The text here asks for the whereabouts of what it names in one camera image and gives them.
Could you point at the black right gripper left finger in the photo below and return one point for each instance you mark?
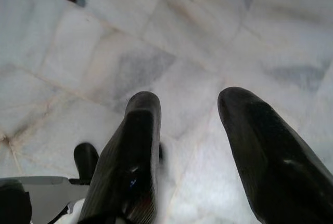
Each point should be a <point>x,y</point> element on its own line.
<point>130,156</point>

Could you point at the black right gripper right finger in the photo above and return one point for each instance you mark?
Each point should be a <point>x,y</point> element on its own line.
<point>268,161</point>

